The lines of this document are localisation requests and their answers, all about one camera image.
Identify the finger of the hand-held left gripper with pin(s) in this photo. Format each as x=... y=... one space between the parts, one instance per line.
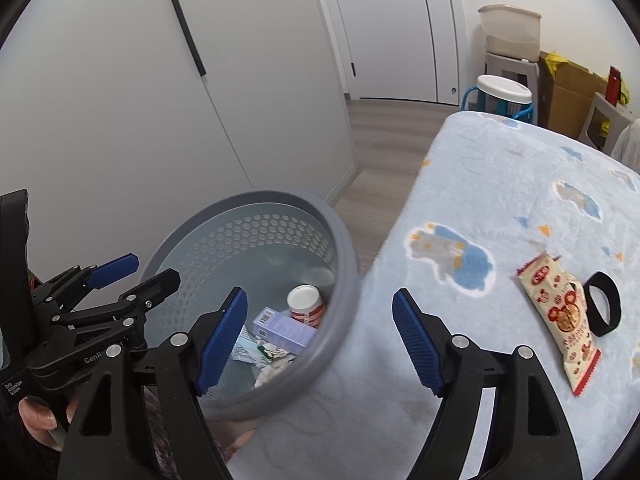
x=115 y=267
x=155 y=282

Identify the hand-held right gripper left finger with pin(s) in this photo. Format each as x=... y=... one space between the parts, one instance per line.
x=222 y=340

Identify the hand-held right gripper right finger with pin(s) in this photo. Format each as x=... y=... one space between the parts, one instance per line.
x=415 y=340

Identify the light blue wet wipes packet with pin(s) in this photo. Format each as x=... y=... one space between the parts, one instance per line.
x=245 y=352

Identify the white green medicine box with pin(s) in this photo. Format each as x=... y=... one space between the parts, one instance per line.
x=272 y=351

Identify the white paper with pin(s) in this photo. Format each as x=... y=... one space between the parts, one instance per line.
x=275 y=370

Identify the long purple carton box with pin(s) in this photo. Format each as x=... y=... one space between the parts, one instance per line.
x=285 y=332

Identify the white jar red label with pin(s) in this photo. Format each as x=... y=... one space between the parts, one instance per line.
x=306 y=307

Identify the grey perforated wastebasket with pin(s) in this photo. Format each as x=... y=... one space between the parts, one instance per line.
x=250 y=240

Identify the beige red snack packet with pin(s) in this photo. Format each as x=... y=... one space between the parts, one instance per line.
x=565 y=320

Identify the person's left hand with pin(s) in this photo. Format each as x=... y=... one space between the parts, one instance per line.
x=42 y=417

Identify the white wardrobe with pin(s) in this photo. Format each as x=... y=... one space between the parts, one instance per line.
x=125 y=85

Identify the black elastic band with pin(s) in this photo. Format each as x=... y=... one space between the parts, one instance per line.
x=612 y=305

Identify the white round stool blue legs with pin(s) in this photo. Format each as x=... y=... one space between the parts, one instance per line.
x=502 y=87

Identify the cardboard box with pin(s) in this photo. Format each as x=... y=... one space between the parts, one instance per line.
x=565 y=100

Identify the grey plastic stool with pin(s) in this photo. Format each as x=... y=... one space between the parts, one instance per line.
x=595 y=115
x=505 y=62

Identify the beige quilt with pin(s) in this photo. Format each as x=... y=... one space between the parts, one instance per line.
x=630 y=145

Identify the white door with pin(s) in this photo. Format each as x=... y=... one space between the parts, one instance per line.
x=390 y=35

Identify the yellow plastic bag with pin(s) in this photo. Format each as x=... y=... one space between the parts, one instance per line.
x=552 y=62

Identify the red bottle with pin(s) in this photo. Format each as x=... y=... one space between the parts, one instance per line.
x=614 y=87

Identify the white storage basket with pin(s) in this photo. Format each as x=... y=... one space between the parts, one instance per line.
x=510 y=27

